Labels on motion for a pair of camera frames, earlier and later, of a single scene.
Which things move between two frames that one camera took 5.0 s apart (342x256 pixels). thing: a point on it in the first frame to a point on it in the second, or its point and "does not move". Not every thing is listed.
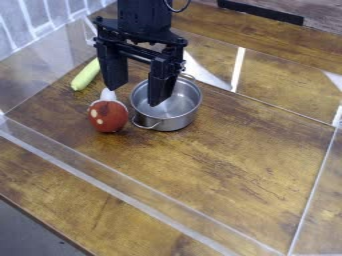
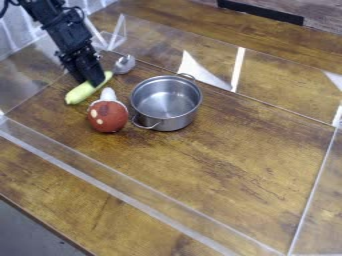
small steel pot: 174,113 does not move
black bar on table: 257,11 does not move
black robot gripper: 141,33 to 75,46
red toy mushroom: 107,113 does not move
